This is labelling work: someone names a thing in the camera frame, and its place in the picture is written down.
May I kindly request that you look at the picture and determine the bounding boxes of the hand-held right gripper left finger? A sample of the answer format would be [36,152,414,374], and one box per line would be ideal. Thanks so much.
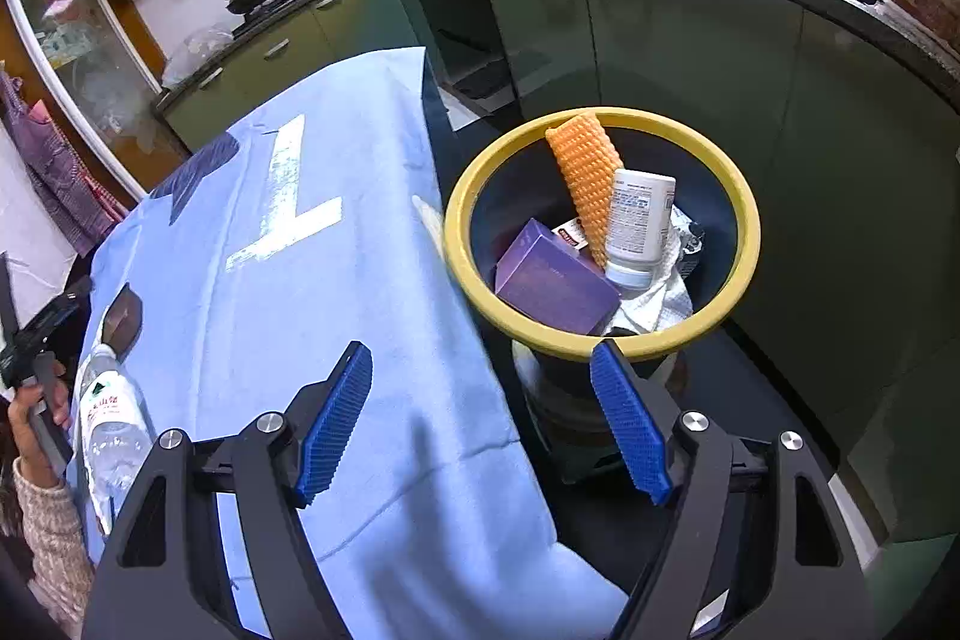
[81,340,374,640]

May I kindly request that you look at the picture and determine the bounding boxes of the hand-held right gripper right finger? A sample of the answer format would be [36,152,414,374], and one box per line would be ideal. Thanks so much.
[589,340,878,640]

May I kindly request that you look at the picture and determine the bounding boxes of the clear plastic water bottle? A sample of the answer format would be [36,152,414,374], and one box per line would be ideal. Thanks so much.
[77,344,155,536]

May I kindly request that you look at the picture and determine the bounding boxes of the purple cardboard box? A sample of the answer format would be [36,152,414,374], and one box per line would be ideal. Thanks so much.
[493,218,623,335]

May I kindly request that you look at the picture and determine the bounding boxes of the white pill bottle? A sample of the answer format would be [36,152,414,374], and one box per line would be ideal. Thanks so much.
[604,169,677,290]

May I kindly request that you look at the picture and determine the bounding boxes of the dark bin with yellow rim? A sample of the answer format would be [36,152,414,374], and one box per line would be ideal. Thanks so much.
[444,106,764,420]

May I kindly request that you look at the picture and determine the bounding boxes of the orange foam net sleeve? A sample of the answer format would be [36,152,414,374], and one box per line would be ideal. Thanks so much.
[545,113,625,270]

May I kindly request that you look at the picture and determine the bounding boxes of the person's left forearm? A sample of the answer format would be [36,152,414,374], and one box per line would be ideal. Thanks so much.
[0,471,95,633]

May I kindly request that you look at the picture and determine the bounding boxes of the person's left hand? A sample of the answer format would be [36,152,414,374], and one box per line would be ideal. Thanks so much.
[7,370,74,483]

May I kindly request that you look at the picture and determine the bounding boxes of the white cloth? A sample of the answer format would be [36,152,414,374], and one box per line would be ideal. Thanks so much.
[0,145,98,311]

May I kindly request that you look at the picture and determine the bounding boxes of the blue tablecloth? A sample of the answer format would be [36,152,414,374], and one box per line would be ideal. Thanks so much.
[66,46,631,640]

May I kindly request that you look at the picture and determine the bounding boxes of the purple checkered cloth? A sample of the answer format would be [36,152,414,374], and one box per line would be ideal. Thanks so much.
[0,70,128,259]

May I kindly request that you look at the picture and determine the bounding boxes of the glass door cabinet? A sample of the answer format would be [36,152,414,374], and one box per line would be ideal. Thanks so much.
[0,0,170,199]

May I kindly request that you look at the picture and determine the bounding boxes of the clear plastic bag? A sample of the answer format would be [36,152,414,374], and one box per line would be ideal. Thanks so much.
[161,25,235,86]

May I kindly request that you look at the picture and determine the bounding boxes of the green kitchen base cabinets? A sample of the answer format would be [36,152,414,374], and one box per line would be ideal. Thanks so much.
[157,0,960,536]

